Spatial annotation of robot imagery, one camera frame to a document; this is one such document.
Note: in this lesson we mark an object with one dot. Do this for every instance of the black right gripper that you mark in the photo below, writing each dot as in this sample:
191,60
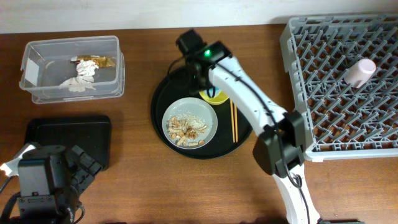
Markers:
197,79

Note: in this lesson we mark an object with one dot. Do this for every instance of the yellow bowl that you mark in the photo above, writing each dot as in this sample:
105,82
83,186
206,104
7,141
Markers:
219,99

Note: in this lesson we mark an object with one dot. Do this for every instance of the gold snack wrapper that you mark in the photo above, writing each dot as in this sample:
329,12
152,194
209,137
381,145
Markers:
101,61

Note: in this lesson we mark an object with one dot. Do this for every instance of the grey tissue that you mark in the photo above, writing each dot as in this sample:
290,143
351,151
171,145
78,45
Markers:
86,68

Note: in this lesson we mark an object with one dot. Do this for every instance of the white tissue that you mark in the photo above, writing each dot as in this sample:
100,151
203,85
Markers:
79,83

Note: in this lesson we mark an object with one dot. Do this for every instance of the pink cup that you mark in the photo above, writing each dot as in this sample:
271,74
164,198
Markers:
360,72

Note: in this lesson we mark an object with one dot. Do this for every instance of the light blue cup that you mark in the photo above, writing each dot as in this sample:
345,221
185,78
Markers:
212,92

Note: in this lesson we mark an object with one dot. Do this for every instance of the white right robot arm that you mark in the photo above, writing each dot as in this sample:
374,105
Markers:
280,145

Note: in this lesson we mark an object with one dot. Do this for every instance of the grey dishwasher rack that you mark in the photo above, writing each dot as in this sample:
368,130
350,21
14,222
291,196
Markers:
343,122

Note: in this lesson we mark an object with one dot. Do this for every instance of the grey plate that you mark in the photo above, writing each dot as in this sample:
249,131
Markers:
195,107

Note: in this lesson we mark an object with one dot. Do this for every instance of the food scraps on plate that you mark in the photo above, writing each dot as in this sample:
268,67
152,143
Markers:
186,130

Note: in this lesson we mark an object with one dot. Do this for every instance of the black rectangular tray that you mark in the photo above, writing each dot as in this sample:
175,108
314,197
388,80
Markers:
91,133

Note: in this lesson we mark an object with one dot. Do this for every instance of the clear plastic bin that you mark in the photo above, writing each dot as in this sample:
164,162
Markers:
53,58

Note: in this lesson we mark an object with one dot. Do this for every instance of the white label on bin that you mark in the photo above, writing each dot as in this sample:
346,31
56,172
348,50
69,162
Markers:
32,72

